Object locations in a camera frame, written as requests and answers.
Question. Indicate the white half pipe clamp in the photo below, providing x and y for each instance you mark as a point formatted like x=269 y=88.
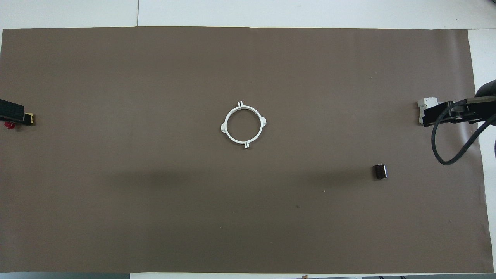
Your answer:
x=226 y=118
x=259 y=133

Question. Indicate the dark brown cylinder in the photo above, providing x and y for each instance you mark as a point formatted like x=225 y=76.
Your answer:
x=380 y=171

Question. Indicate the grey circuit breaker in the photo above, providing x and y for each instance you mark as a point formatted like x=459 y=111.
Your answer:
x=426 y=104

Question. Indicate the brown table mat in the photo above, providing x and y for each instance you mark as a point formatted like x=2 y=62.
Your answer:
x=155 y=193

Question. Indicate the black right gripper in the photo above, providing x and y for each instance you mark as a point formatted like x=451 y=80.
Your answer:
x=486 y=110

